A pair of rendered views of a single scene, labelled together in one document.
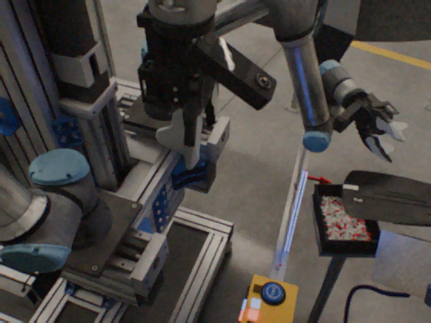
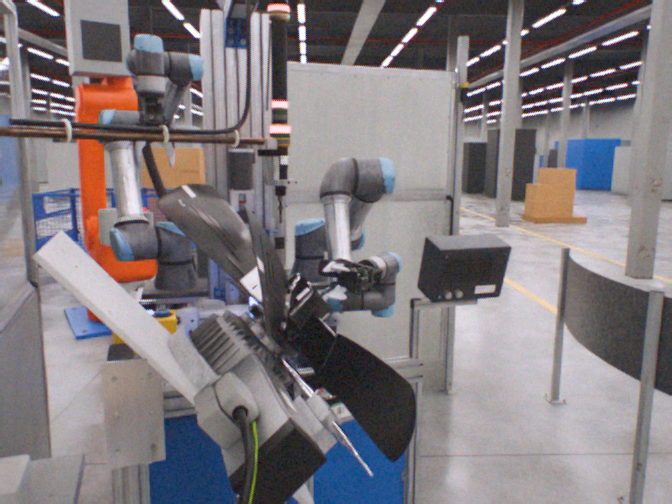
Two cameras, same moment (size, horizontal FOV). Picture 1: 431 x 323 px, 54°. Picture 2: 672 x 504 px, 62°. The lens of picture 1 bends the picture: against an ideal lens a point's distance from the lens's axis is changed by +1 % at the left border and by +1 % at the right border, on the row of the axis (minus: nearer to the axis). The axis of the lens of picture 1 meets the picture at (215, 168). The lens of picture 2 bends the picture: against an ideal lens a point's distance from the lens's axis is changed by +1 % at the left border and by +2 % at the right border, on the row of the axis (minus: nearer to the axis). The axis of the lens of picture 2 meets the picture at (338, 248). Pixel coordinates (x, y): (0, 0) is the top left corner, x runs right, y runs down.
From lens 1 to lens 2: 1.65 m
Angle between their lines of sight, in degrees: 59
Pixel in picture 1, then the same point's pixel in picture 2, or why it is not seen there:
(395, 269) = not seen: hidden behind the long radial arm
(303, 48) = (328, 207)
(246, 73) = (151, 114)
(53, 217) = (135, 227)
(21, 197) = (131, 207)
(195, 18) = (140, 87)
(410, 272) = not seen: hidden behind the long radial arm
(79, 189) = (166, 236)
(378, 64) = not seen: outside the picture
